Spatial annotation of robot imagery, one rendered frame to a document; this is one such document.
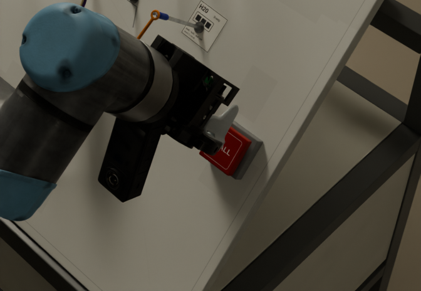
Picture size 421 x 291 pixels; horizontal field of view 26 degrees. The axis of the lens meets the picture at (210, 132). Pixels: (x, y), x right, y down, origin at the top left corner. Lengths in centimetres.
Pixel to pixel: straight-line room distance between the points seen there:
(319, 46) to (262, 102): 10
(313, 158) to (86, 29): 78
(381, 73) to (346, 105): 119
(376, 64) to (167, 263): 167
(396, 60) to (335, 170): 134
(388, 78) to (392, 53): 11
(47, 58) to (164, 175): 45
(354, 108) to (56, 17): 86
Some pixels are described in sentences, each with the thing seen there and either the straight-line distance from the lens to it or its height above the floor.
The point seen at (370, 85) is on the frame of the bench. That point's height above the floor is 80.
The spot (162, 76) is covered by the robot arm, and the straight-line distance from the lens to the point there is 85.
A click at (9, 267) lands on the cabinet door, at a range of 167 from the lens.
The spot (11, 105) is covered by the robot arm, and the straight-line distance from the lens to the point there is 80.
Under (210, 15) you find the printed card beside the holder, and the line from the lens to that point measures 117.
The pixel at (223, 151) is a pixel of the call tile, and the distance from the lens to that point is 110.
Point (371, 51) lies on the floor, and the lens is 279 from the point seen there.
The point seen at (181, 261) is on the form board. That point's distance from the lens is 117.
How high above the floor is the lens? 195
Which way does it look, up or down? 50 degrees down
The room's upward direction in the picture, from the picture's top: straight up
